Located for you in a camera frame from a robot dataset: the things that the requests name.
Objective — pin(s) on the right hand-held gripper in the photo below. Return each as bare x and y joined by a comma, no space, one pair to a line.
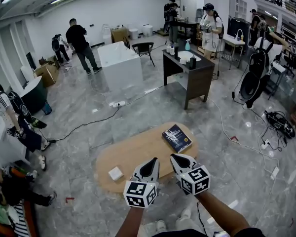
196,181

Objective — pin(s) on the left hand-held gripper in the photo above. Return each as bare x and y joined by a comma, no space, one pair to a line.
138,194

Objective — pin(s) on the person's right forearm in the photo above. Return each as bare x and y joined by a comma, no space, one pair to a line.
222,213

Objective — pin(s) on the person's left forearm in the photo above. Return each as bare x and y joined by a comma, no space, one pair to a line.
129,223

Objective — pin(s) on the wooden coffee table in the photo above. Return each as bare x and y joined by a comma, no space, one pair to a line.
138,152

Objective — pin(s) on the dark blue book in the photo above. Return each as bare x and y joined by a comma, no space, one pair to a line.
176,138

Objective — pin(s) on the small white box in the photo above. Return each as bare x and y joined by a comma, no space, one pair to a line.
116,173

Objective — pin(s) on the person's white shoe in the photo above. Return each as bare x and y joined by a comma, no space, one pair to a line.
186,213
161,226

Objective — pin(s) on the person's light grey trousers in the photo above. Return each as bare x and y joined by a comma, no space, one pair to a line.
187,225

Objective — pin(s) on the blue screen device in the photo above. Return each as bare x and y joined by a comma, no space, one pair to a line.
220,234

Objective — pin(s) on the dark wooden vanity cabinet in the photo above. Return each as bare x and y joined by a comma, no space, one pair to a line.
199,83

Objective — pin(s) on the white power strip with plugs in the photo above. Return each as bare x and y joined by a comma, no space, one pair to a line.
266,144

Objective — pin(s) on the person's dark shirt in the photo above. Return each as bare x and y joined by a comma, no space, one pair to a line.
251,233

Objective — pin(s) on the black pump bottle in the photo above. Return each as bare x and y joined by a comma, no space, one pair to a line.
193,62

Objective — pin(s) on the white rectangular cabinet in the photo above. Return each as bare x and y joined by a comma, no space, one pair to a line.
123,68

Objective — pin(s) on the white wash basin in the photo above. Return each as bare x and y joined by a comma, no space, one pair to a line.
186,55

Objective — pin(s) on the slim black bottle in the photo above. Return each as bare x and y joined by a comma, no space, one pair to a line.
176,52

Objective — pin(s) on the white bottle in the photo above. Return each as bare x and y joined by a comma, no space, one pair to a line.
169,50

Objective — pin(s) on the blue bucket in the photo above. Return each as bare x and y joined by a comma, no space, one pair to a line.
47,108

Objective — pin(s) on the blue spray bottle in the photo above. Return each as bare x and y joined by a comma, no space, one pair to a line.
187,46

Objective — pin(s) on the orange sofa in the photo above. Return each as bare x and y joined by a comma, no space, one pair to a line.
29,218

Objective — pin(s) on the white sink table with faucet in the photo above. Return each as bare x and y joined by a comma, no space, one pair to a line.
233,41

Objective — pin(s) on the grey metal table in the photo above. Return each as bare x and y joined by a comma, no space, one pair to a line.
277,67

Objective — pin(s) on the striped black white garment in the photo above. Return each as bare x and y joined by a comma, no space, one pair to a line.
21,226

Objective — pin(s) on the dark green round cabinet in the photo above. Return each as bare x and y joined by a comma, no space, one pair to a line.
34,95

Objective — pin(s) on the white round bin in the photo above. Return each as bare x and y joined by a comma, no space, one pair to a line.
147,30
133,34

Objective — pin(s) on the dark table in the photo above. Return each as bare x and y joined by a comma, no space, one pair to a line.
187,25

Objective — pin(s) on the cardboard box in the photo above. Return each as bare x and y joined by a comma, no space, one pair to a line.
47,74
118,34

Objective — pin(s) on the white toilet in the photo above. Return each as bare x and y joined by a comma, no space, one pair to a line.
106,34

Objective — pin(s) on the black screen panel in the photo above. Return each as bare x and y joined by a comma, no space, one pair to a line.
233,25

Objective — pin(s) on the light green garment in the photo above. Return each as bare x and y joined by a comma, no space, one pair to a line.
0,212

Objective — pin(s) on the black office chair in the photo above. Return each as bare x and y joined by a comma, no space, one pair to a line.
293,58

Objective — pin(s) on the black monitor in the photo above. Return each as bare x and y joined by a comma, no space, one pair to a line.
31,61

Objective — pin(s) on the white lattice shelf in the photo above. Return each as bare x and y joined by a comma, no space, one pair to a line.
241,6

